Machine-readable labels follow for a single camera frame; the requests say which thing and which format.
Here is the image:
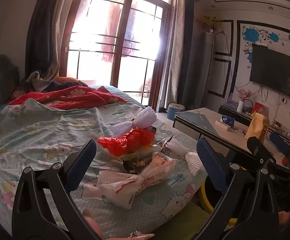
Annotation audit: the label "beige and blue curtain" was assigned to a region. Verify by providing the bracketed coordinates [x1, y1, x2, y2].
[160, 0, 195, 113]

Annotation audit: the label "dark basket with round handle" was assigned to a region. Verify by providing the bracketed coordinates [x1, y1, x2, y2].
[242, 99, 254, 115]

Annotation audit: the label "yellow artificial flowers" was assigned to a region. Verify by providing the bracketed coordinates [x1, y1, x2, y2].
[196, 15, 224, 30]

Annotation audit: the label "large white foam net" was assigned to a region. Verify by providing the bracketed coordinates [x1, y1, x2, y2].
[111, 106, 158, 138]

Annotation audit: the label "grey standing air conditioner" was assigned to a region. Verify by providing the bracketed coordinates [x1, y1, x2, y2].
[192, 31, 218, 112]

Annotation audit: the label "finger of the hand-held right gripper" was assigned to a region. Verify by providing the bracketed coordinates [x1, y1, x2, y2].
[246, 136, 273, 167]
[269, 131, 290, 157]

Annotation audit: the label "hanging laundry clothes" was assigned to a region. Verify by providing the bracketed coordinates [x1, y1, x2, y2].
[102, 2, 136, 63]

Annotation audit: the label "yellow-green cloth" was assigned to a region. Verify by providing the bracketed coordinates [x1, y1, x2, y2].
[155, 200, 212, 240]

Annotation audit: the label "yellow rimmed black bin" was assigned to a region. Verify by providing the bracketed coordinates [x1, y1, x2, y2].
[203, 177, 238, 227]

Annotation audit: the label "brown framed glass door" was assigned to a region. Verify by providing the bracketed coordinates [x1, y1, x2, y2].
[60, 0, 178, 108]

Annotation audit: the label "dark grey sofa backrest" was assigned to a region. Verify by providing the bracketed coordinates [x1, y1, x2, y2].
[0, 54, 19, 123]

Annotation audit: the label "person's right hand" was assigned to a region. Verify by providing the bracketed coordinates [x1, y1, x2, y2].
[278, 211, 290, 230]

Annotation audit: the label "dark and beige curtain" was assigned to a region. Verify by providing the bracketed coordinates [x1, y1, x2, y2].
[25, 0, 80, 80]

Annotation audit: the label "blue can with white lid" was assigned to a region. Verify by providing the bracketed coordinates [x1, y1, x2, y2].
[167, 102, 185, 120]

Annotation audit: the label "white plastic bag red print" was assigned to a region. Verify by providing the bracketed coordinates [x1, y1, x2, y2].
[84, 152, 177, 209]

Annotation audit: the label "blue quilted mattress pad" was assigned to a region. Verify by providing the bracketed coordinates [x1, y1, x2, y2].
[89, 85, 145, 106]

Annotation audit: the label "black wall television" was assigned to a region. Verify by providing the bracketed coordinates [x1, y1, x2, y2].
[249, 43, 290, 103]

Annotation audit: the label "person's left hand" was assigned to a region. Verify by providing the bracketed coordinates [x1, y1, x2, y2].
[81, 209, 156, 240]

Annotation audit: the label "orange pillow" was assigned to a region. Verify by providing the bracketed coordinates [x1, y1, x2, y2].
[54, 76, 88, 87]

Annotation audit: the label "yellow paper bag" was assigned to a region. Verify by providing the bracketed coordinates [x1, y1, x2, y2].
[245, 112, 270, 140]

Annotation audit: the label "red printed blanket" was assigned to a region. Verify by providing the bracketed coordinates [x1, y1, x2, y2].
[8, 85, 129, 110]

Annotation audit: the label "silver foil wrapper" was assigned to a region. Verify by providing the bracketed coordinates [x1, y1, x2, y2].
[155, 135, 174, 153]

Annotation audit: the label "dark brown snack wrapper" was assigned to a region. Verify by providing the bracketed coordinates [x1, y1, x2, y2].
[122, 155, 158, 174]

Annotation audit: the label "light green cartoon bedsheet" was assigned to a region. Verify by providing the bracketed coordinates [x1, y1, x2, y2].
[0, 97, 208, 240]

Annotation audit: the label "red gift box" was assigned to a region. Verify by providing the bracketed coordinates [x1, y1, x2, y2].
[252, 102, 269, 117]

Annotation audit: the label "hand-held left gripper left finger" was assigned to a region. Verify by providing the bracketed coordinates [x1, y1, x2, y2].
[11, 139, 97, 240]

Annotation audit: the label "black television cabinet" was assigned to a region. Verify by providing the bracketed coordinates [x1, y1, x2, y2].
[218, 104, 290, 153]

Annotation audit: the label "marble top coffee table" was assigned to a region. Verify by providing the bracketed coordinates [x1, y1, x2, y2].
[172, 107, 290, 170]

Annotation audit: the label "white vase with red flowers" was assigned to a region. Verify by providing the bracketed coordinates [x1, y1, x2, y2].
[236, 88, 254, 113]

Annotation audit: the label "grey crumpled cloth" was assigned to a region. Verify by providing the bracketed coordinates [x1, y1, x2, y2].
[26, 71, 54, 92]

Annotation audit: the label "small white foam net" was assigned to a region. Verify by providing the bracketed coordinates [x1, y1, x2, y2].
[165, 138, 202, 175]

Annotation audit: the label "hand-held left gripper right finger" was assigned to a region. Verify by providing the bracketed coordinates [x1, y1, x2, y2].
[196, 137, 279, 240]

